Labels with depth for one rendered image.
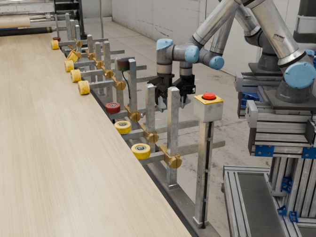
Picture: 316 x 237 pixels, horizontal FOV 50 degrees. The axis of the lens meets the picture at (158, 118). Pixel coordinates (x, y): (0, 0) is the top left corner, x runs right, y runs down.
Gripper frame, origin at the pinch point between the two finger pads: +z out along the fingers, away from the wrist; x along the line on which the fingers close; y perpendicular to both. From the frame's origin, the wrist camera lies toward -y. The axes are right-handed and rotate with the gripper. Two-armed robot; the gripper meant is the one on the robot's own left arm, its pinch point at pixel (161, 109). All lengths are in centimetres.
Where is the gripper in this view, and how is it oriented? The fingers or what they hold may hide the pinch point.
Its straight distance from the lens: 169.9
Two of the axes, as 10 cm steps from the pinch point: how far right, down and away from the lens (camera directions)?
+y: 6.8, 3.1, -6.6
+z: 0.0, 9.1, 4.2
